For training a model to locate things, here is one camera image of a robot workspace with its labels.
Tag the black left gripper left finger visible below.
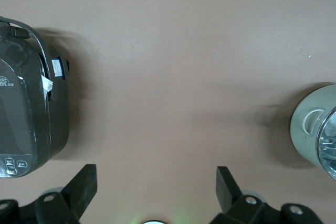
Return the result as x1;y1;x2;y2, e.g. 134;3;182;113
0;164;98;224

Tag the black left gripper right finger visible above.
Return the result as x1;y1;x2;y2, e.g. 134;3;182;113
209;166;322;224

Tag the grey-green electric pot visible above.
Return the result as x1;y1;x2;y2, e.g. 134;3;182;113
290;83;336;182

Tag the dark brown rice cooker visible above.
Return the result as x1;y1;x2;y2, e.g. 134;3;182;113
0;15;71;180

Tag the white paper tag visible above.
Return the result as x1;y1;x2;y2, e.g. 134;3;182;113
41;75;54;99

